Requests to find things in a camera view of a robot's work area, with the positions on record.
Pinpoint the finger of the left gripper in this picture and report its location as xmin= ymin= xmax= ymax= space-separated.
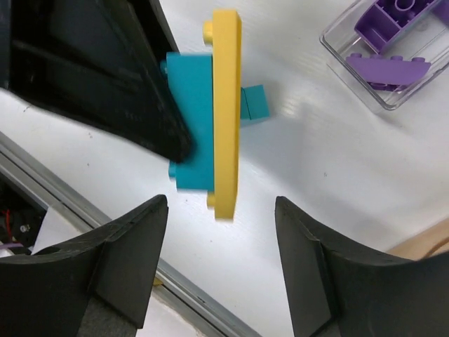
xmin=1 ymin=0 xmax=193 ymax=163

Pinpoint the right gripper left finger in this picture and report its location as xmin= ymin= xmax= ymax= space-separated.
xmin=1 ymin=194 xmax=168 ymax=336

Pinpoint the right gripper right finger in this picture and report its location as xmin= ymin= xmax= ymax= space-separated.
xmin=275 ymin=197 xmax=448 ymax=336

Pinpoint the teal lego brick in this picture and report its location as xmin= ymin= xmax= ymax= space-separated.
xmin=161 ymin=53 xmax=214 ymax=192

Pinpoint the yellow lego plate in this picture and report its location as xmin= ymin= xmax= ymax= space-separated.
xmin=203 ymin=9 xmax=242 ymax=220

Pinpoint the teal lego figure piece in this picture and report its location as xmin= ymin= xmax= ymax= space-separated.
xmin=240 ymin=85 xmax=270 ymax=126

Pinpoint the purple rounded lego brick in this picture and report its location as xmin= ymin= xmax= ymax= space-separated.
xmin=354 ymin=0 xmax=448 ymax=53

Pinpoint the orange tinted plastic container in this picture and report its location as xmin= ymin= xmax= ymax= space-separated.
xmin=387 ymin=227 xmax=448 ymax=260

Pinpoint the clear plastic container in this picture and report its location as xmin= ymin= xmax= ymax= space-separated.
xmin=320 ymin=1 xmax=448 ymax=110

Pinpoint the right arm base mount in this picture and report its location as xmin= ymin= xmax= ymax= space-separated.
xmin=1 ymin=174 xmax=46 ymax=255

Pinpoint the aluminium rail front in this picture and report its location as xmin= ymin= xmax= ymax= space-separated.
xmin=1 ymin=136 xmax=255 ymax=336

